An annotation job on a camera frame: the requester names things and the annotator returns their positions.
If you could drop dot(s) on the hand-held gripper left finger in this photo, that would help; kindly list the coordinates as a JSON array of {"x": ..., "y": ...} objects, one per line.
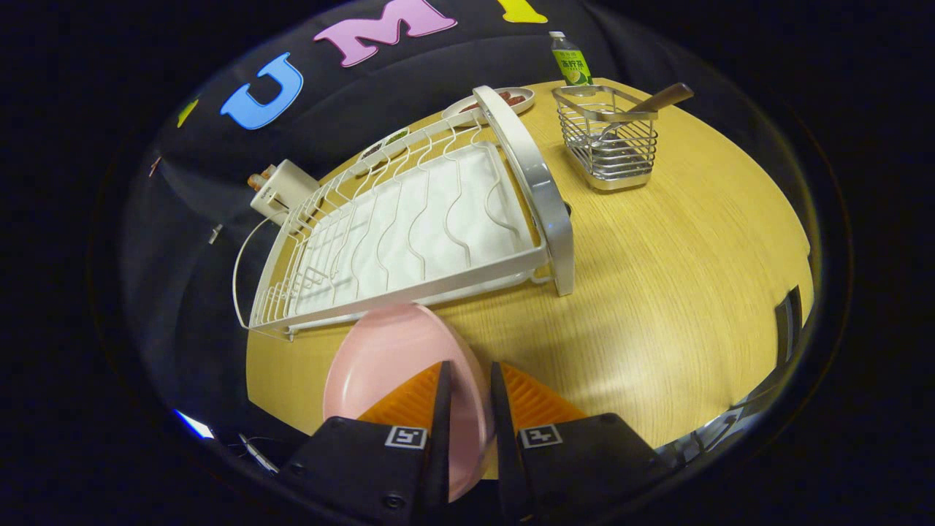
[{"x": 440, "y": 438}]

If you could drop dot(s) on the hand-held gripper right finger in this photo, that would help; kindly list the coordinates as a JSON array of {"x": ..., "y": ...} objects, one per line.
[{"x": 504, "y": 453}]

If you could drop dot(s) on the pink plate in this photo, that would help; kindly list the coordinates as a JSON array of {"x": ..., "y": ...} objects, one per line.
[{"x": 387, "y": 365}]

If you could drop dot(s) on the white oval dish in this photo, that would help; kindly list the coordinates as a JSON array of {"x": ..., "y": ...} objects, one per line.
[{"x": 456, "y": 111}]

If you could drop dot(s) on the white toaster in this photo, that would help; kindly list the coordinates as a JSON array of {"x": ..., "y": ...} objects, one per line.
[{"x": 292, "y": 186}]

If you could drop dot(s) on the black backdrop cloth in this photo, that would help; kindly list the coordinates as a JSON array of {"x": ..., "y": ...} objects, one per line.
[{"x": 182, "y": 292}]

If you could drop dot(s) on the small white clip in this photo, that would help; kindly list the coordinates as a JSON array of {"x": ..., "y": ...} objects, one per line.
[{"x": 215, "y": 234}]

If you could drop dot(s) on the white divided snack tray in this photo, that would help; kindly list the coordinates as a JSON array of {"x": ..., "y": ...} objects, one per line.
[{"x": 394, "y": 136}]

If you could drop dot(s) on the brown toast slice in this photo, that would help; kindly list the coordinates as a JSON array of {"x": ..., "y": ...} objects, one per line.
[
  {"x": 254, "y": 183},
  {"x": 269, "y": 172}
]

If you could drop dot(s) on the red sausage slices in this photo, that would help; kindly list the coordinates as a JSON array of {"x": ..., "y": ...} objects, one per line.
[{"x": 511, "y": 99}]

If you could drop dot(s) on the green label drink bottle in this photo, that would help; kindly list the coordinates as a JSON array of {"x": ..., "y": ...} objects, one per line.
[{"x": 571, "y": 66}]

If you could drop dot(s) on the small red clip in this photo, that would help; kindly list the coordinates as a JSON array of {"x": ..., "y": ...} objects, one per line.
[{"x": 154, "y": 166}]

